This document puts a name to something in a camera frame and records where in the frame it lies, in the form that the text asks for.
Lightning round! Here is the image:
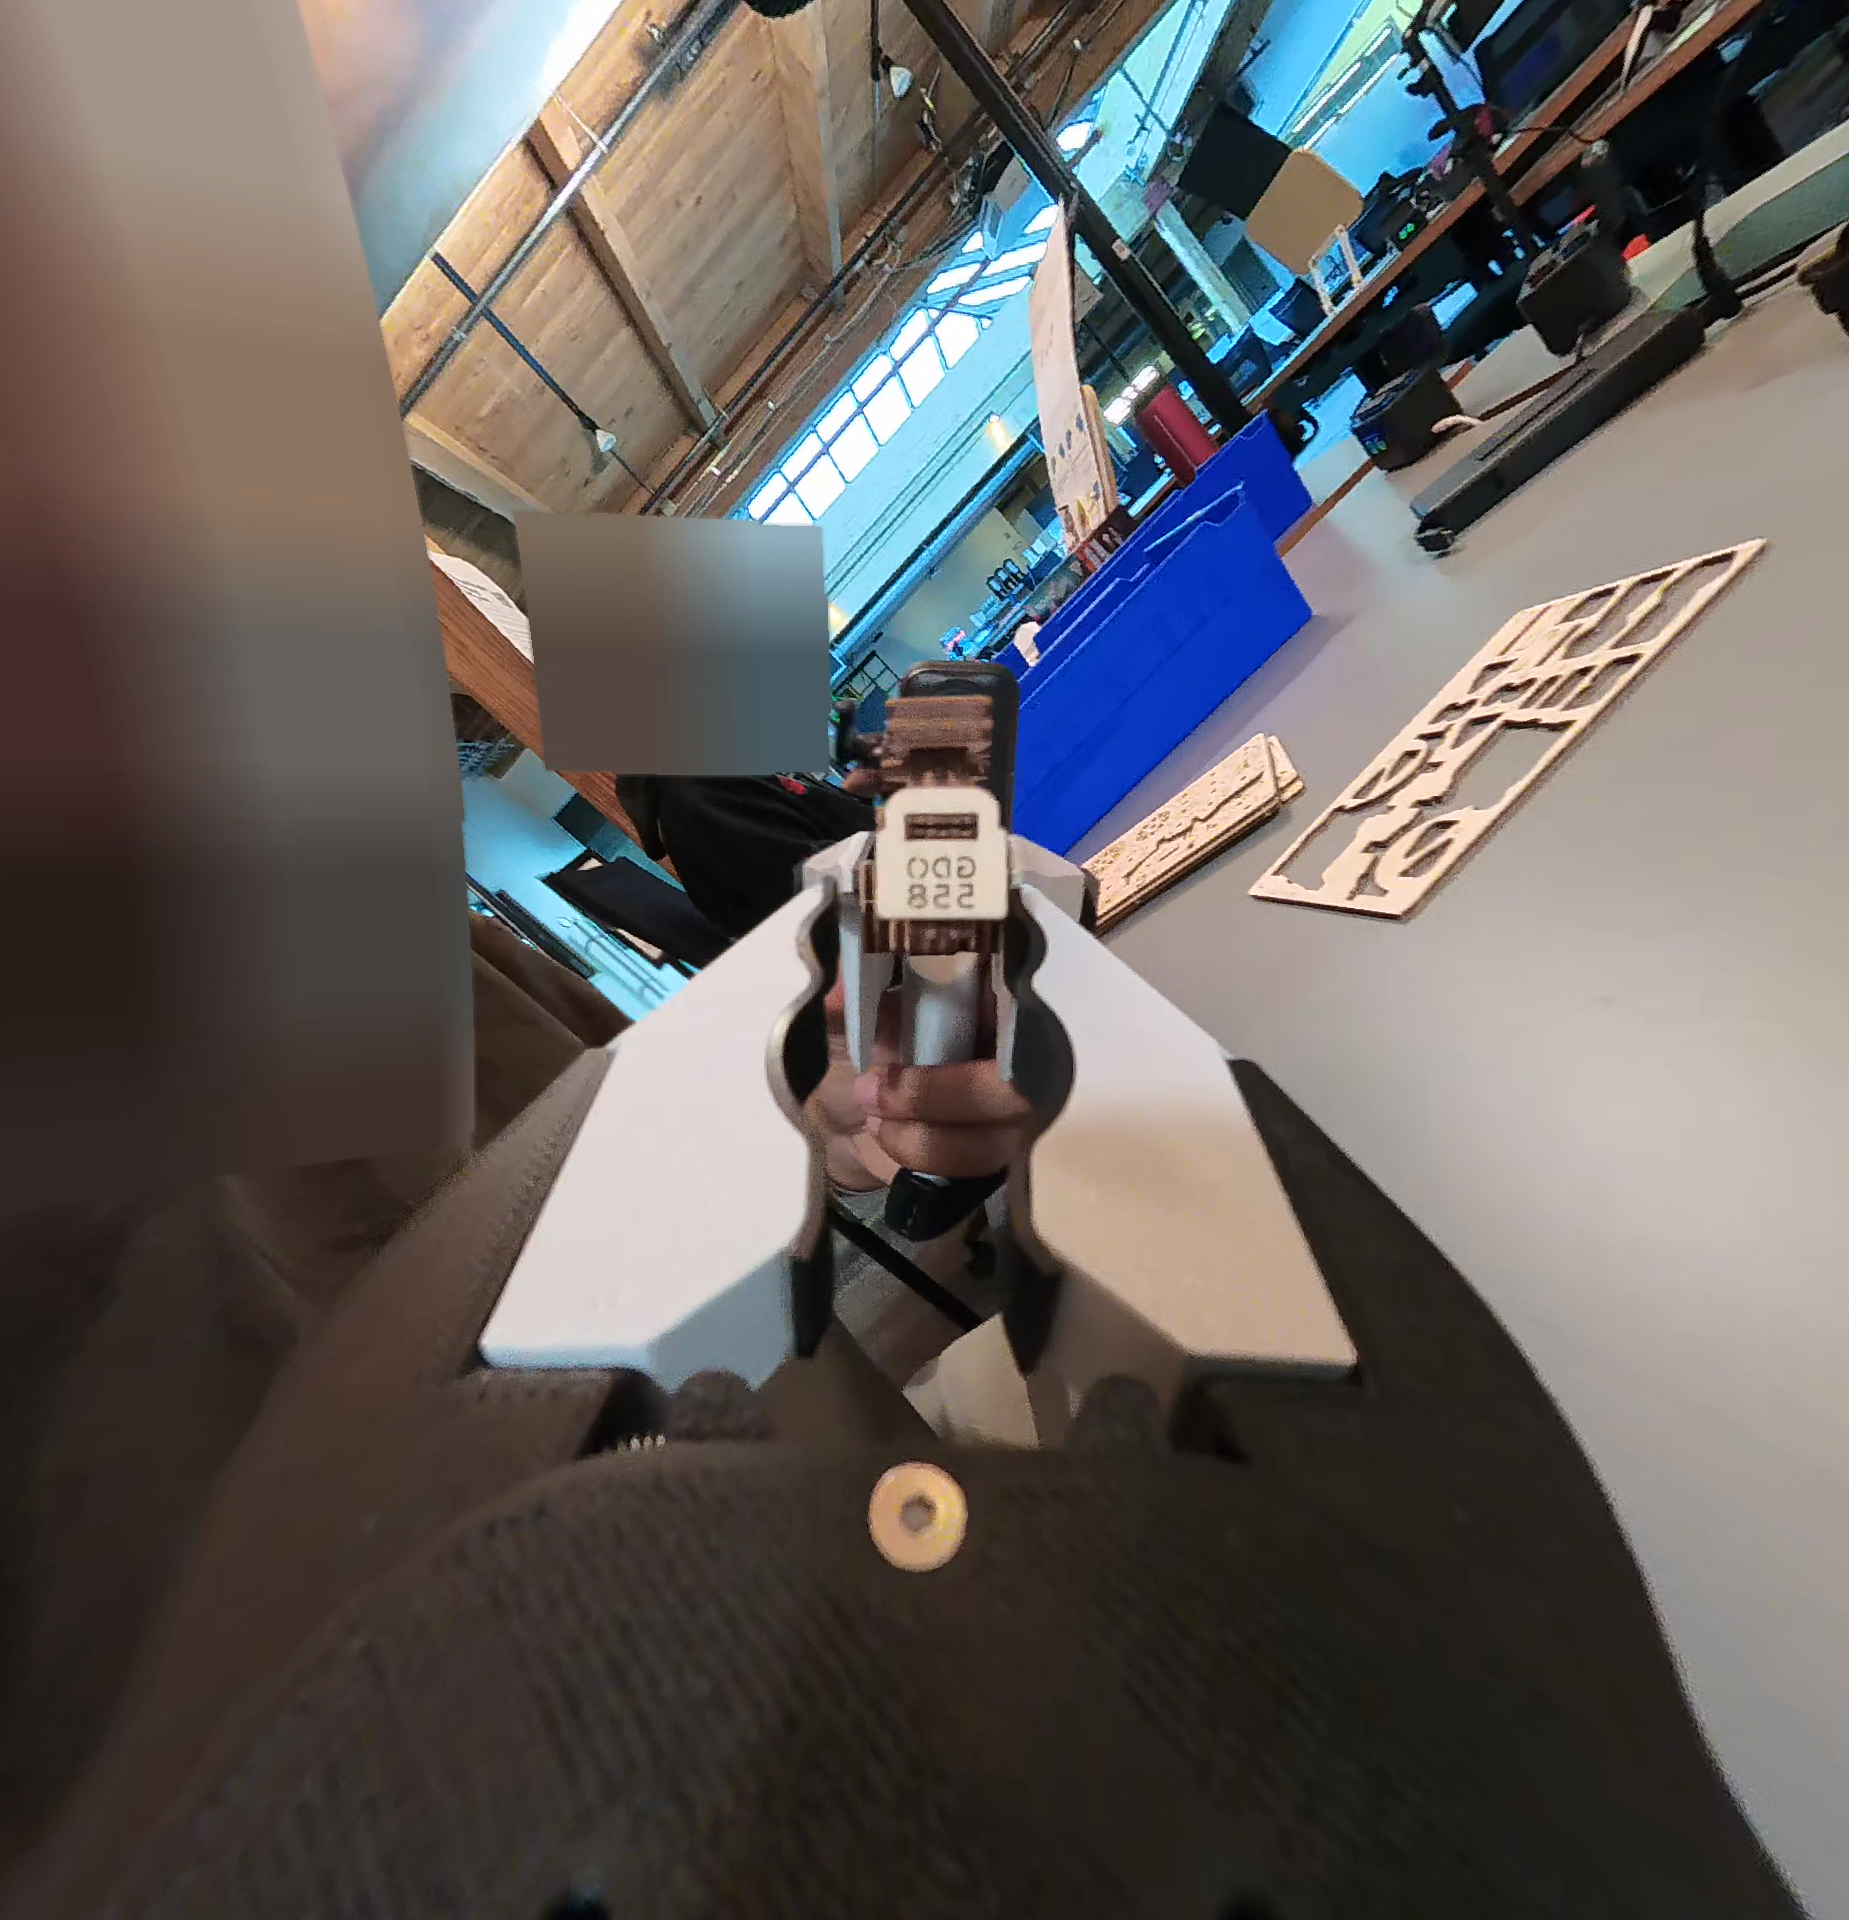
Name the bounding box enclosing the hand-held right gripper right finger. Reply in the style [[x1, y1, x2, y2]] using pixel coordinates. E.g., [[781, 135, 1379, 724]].
[[994, 883, 1364, 1434]]

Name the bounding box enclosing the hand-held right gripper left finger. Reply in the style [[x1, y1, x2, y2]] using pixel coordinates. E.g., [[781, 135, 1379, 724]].
[[478, 883, 843, 1394]]

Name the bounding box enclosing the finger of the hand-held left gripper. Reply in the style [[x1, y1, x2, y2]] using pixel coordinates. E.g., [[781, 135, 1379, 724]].
[[990, 837, 1093, 1074], [801, 837, 885, 1072]]

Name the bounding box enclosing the small wooden puzzle model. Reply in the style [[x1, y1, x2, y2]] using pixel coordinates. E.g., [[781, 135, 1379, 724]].
[[861, 699, 1019, 962]]

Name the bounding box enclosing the wooden puzzle sheet stack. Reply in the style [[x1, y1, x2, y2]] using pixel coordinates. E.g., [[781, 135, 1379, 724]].
[[1080, 736, 1302, 930]]

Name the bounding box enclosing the grey desk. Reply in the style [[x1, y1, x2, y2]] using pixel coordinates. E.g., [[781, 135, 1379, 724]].
[[1064, 141, 1849, 1920]]

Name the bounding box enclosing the person's left hand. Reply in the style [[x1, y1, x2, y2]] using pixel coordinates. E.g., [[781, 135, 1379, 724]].
[[820, 982, 1039, 1194]]

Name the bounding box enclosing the large blue plastic bin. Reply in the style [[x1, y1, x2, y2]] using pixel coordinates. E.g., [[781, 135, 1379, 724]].
[[1133, 413, 1308, 543], [1000, 495, 1315, 858]]

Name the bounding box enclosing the person's olive sweater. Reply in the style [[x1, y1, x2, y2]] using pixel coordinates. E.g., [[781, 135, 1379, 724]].
[[471, 908, 634, 1149]]

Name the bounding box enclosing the cut-out wooden puzzle sheet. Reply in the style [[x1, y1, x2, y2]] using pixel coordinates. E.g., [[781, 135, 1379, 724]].
[[1247, 539, 1766, 921]]

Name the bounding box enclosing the red bottle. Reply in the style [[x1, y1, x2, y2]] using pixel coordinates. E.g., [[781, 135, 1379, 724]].
[[1139, 381, 1217, 483]]

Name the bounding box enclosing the white poster board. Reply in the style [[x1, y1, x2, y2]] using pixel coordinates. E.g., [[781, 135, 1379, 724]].
[[1027, 210, 1084, 499]]

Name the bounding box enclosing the black pole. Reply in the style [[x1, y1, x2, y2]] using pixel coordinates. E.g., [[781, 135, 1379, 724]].
[[901, 0, 1257, 436]]

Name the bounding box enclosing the black power strip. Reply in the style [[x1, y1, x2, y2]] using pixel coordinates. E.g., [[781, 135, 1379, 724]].
[[1410, 307, 1705, 557]]

